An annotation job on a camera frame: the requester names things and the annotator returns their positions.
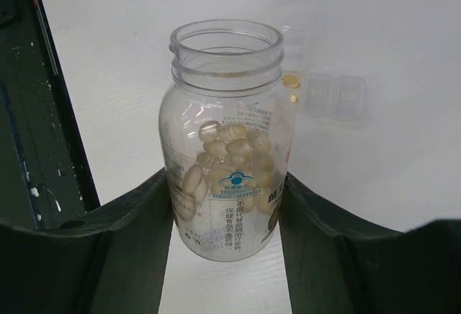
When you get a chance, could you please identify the translucent weekly pill organizer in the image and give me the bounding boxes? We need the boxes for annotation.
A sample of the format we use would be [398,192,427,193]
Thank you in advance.
[281,25,367,125]

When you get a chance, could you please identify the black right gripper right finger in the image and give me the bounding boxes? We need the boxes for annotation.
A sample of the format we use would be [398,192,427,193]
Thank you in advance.
[279,175,460,313]

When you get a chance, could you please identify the clear pill bottle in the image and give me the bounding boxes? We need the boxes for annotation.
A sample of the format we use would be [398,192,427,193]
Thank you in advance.
[158,19,295,261]

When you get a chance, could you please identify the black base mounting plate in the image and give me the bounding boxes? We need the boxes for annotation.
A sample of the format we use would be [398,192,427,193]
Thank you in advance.
[1,0,99,229]

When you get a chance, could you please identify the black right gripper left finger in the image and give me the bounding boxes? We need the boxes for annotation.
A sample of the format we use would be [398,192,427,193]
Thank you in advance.
[1,170,172,313]

